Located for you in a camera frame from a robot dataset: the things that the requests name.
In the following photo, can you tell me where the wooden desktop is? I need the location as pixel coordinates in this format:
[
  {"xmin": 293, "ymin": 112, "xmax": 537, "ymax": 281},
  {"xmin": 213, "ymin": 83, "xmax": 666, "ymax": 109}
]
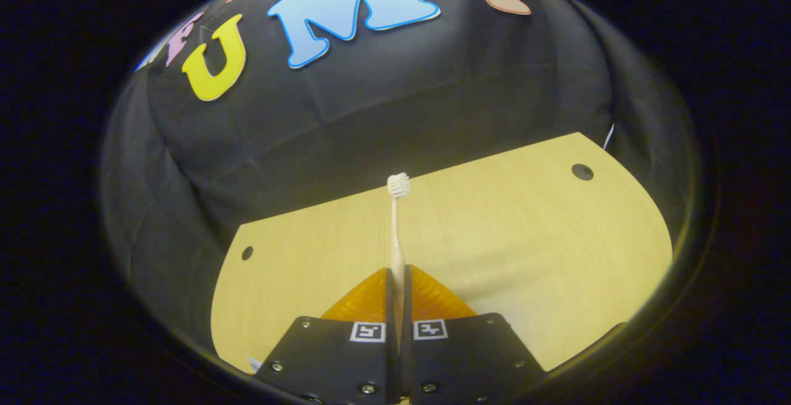
[{"xmin": 210, "ymin": 132, "xmax": 674, "ymax": 375}]

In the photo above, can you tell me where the black backdrop cloth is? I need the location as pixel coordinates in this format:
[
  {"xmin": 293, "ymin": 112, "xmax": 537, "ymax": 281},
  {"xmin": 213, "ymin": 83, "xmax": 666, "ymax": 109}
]
[{"xmin": 102, "ymin": 0, "xmax": 702, "ymax": 356}]

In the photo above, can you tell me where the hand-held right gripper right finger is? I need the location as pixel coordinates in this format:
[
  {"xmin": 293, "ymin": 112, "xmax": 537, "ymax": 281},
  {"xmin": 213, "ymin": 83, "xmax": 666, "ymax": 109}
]
[{"xmin": 399, "ymin": 264, "xmax": 548, "ymax": 405}]

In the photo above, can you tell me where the white toothbrush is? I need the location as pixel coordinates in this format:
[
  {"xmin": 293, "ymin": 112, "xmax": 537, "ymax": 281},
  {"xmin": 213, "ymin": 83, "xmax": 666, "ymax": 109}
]
[{"xmin": 387, "ymin": 172, "xmax": 411, "ymax": 331}]

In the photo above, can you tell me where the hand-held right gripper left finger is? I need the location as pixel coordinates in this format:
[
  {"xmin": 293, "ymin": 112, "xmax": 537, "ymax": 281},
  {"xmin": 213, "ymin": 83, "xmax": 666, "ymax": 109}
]
[{"xmin": 253, "ymin": 266, "xmax": 401, "ymax": 405}]

